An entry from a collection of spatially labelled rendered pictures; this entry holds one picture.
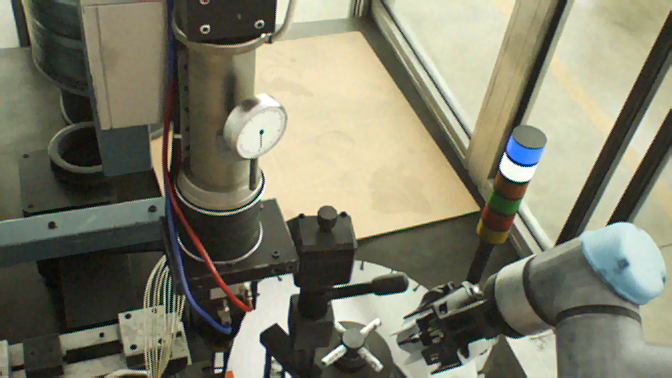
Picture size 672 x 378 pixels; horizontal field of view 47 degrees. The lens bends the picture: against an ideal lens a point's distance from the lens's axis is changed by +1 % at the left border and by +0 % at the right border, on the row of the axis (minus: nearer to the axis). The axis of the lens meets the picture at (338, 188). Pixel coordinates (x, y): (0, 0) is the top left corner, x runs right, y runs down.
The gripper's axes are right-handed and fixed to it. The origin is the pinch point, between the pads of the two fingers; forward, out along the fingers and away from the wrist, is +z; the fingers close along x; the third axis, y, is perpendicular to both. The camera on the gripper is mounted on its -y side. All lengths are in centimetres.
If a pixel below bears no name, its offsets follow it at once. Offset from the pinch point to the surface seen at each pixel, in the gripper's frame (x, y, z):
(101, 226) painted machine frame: -29.2, 23.7, 15.1
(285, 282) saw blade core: -13.4, 4.3, 12.6
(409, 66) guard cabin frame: -47, -67, 35
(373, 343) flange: -1.3, 2.2, 4.0
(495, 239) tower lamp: -5.9, -21.9, -1.6
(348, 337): -3.7, 7.3, 1.5
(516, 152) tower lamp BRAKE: -14.9, -17.7, -14.7
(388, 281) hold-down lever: -7.9, 16.3, -19.2
